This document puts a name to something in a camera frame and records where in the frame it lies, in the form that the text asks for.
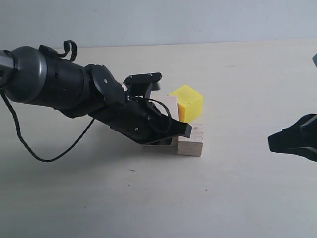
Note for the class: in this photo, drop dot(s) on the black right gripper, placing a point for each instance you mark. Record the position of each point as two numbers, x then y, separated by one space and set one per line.
296 140

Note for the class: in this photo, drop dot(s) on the medium wooden cube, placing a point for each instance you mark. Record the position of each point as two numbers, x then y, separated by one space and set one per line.
193 145

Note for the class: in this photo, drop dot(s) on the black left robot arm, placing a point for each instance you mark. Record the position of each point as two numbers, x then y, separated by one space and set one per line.
43 77

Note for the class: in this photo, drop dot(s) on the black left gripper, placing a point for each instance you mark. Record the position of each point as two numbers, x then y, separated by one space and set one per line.
141 121

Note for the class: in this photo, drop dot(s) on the large wooden cube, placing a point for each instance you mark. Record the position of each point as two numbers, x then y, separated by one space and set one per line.
171 102

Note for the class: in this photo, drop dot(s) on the yellow cube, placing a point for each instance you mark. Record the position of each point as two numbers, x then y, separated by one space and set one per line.
190 103

